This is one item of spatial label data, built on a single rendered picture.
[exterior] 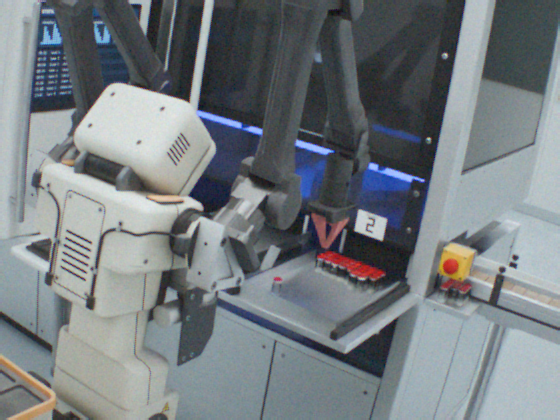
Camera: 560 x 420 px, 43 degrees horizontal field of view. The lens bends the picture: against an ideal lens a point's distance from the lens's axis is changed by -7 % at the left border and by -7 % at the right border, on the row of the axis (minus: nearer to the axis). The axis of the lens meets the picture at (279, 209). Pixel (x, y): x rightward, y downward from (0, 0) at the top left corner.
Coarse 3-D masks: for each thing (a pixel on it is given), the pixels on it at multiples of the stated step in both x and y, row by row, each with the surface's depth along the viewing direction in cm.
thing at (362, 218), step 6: (360, 216) 198; (366, 216) 197; (372, 216) 196; (360, 222) 199; (366, 222) 198; (372, 222) 197; (378, 222) 196; (384, 222) 195; (360, 228) 199; (372, 228) 197; (378, 228) 196; (384, 228) 195; (366, 234) 198; (372, 234) 197; (378, 234) 196
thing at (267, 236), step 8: (264, 224) 226; (264, 232) 219; (272, 232) 221; (280, 232) 222; (264, 240) 213; (272, 240) 214; (280, 240) 215; (288, 240) 207; (296, 240) 211; (304, 240) 215; (256, 248) 206; (264, 248) 208; (280, 248) 204
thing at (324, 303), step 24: (288, 264) 192; (312, 264) 202; (240, 288) 176; (264, 288) 182; (288, 288) 184; (312, 288) 187; (336, 288) 189; (384, 288) 194; (288, 312) 170; (312, 312) 166; (336, 312) 175; (360, 312) 174
